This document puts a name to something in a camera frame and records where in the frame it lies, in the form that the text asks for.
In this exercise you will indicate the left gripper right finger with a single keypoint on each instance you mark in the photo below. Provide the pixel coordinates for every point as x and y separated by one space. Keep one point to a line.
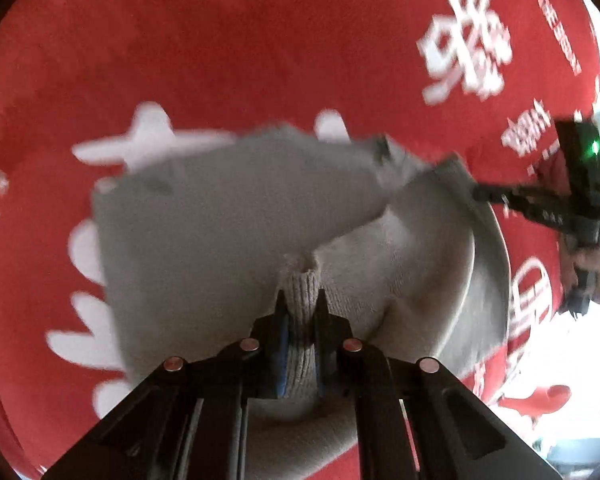
332 366

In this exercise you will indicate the red blanket with white characters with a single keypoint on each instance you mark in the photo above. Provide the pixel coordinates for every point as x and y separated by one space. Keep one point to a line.
94 90

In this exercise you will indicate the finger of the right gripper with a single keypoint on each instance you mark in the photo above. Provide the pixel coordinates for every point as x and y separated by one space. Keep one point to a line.
512 202
493 190

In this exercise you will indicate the grey knitted small garment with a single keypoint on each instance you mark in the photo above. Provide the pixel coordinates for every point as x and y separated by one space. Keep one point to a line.
196 248

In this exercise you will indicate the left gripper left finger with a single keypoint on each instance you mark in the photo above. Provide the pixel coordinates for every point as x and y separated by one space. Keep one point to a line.
269 376

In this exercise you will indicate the person's right hand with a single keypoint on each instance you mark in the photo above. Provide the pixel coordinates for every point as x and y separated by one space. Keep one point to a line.
583 258

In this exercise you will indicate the red pillow with white print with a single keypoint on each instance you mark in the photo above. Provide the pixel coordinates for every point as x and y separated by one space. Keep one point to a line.
542 401

